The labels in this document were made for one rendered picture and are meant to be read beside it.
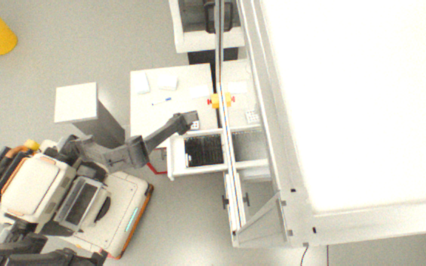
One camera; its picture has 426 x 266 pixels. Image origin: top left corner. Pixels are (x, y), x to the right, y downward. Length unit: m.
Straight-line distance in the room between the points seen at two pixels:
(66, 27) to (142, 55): 1.01
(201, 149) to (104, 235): 1.07
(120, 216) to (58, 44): 2.19
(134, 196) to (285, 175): 1.89
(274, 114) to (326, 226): 0.19
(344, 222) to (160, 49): 2.94
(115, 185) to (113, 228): 0.32
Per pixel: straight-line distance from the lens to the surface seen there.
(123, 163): 0.99
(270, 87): 0.48
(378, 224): 0.46
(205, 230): 2.39
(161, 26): 3.42
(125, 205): 2.25
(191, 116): 1.35
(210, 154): 1.57
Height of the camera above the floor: 2.38
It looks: 68 degrees down
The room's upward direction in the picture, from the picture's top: 4 degrees counter-clockwise
